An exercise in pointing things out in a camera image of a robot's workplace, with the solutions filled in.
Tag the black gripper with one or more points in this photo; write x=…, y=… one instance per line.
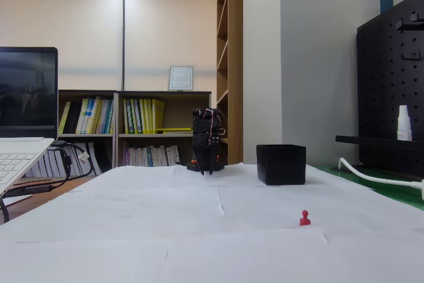
x=201, y=140

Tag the small red pawn piece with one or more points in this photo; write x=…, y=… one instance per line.
x=304, y=219

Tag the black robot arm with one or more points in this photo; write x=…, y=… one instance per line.
x=200, y=124

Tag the black orange robot base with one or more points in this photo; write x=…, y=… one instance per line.
x=192, y=166

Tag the black square box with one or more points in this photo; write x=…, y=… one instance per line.
x=281, y=165

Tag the flat lying yellow folder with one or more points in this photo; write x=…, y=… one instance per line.
x=175, y=129

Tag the wide low wooden bookshelf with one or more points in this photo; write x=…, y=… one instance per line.
x=179, y=110

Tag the thick yellow binder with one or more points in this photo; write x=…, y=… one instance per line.
x=159, y=115

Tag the purple spined book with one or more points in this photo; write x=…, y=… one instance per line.
x=126, y=156

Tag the white paper sheet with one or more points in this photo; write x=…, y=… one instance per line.
x=132, y=203
x=377, y=260
x=245, y=256
x=83, y=263
x=298, y=197

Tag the framed certificate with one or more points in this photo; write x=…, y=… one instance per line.
x=181, y=78

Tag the tall wooden bookshelf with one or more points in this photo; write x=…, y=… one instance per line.
x=234, y=47

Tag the narrow low wooden bookshelf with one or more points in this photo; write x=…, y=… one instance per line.
x=86, y=136

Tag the black book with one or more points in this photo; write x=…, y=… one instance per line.
x=73, y=117

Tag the leaning yellow book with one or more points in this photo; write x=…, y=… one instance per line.
x=64, y=119

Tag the white laptop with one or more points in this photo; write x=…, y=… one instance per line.
x=26, y=97

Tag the green desk mat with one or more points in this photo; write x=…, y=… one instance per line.
x=397, y=193

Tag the black pegboard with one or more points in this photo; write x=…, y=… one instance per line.
x=381, y=81

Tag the small white bottle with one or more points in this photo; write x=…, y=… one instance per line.
x=404, y=125

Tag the white power strip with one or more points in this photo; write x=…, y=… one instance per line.
x=420, y=190

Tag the black pegboard hook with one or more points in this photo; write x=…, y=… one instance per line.
x=409, y=25
x=410, y=56

